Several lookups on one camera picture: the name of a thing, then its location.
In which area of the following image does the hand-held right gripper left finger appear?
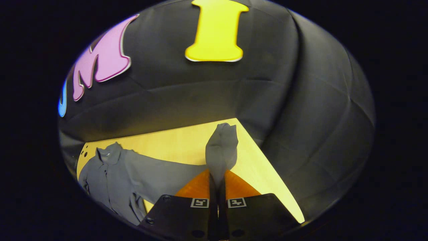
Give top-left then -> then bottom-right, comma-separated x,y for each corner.
139,169 -> 218,241

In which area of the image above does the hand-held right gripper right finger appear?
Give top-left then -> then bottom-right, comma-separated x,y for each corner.
219,169 -> 303,241

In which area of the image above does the grey button-up shirt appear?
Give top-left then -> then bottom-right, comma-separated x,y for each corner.
78,123 -> 238,225

